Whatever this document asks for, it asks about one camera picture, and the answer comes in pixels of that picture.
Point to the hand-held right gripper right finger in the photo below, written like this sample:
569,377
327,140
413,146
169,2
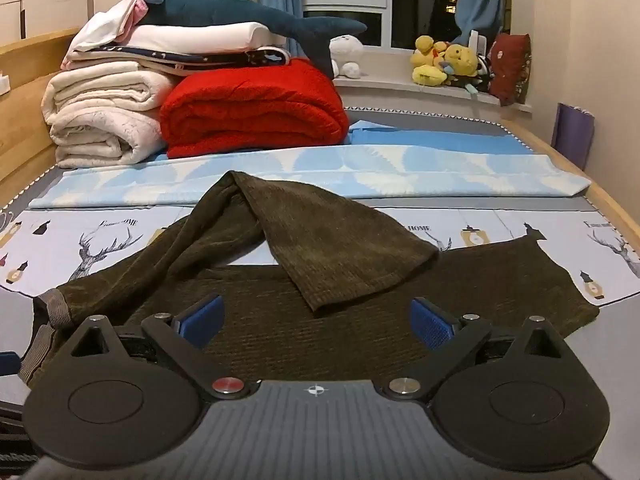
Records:
430,322

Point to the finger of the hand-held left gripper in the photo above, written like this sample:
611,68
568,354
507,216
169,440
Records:
7,364

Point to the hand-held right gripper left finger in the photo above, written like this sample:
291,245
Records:
202,320

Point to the printed deer lamp bed sheet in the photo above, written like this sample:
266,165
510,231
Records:
115,232

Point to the light blue patterned blanket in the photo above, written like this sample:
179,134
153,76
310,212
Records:
320,175

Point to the plain blue folded sheet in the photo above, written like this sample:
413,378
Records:
425,137

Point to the cream textured folded blanket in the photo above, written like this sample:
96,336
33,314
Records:
100,135

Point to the red folded blanket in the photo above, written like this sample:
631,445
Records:
255,110

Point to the white window sill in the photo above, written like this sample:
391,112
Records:
385,77

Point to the black white striped plush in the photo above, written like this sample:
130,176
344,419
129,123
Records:
481,77

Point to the white smooth folded blanket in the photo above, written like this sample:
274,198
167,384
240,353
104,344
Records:
105,87

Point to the navy star print blanket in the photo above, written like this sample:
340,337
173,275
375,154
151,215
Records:
200,57

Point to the yellow duck plush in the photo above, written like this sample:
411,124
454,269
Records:
427,60

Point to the yellow round plush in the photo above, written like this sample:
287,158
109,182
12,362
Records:
462,60

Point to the dark red cushion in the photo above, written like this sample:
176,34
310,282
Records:
510,67

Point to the white folded duvet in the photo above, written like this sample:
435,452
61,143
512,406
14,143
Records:
200,35

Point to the white plush toy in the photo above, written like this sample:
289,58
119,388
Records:
346,50

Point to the wooden headboard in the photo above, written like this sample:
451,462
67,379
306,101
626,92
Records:
30,60

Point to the blue shark plush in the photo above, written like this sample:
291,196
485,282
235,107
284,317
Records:
230,12

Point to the white folded cloth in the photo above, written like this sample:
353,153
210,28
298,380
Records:
102,27

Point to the pink cloth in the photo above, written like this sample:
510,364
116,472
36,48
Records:
141,10

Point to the wooden bed frame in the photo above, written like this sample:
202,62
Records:
615,210

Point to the white wall socket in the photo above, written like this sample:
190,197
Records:
3,84

